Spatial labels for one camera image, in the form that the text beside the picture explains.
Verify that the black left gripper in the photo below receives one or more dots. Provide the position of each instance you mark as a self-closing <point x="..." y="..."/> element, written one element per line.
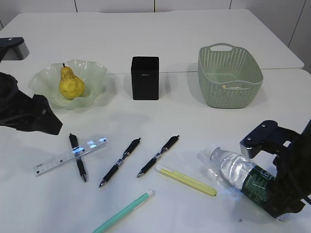
<point x="19" y="111"/>

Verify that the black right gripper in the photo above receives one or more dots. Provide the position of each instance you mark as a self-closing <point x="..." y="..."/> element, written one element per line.
<point x="293" y="165"/>

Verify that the clear plastic water bottle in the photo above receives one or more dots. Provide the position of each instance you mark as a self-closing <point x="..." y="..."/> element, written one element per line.
<point x="238" y="173"/>

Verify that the yellow pear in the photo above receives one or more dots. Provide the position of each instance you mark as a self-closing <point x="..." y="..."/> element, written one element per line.
<point x="70" y="86"/>

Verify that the yellow utility knife pen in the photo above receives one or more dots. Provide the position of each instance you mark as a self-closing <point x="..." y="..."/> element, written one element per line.
<point x="188" y="181"/>

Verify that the yellow packaging paper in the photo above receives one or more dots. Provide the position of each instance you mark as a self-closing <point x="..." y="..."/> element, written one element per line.
<point x="235" y="86"/>

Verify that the black pen under ruler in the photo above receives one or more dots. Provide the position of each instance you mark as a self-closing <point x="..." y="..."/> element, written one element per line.
<point x="74" y="143"/>

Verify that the clear plastic ruler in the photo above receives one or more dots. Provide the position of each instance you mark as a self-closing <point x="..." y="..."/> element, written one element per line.
<point x="81" y="150"/>

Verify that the pale green glass plate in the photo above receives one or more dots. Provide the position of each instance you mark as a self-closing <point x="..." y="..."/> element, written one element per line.
<point x="46" y="83"/>

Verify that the black gel pen middle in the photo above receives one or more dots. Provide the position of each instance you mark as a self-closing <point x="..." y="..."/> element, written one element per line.
<point x="119" y="162"/>

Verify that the black gel pen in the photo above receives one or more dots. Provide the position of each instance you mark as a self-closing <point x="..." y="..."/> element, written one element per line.
<point x="155" y="158"/>
<point x="119" y="162"/>

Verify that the black square pen holder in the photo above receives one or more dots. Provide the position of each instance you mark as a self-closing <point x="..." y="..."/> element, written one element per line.
<point x="145" y="78"/>

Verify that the black gel pen right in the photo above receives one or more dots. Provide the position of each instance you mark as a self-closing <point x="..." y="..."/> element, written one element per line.
<point x="155" y="158"/>

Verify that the mint green pen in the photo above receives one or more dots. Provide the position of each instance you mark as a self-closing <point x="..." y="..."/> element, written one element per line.
<point x="125" y="211"/>

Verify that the grey-green woven plastic basket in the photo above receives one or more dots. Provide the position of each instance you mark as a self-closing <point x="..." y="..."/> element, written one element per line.
<point x="223" y="63"/>

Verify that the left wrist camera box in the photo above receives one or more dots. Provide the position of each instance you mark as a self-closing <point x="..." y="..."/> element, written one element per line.
<point x="13" y="49"/>

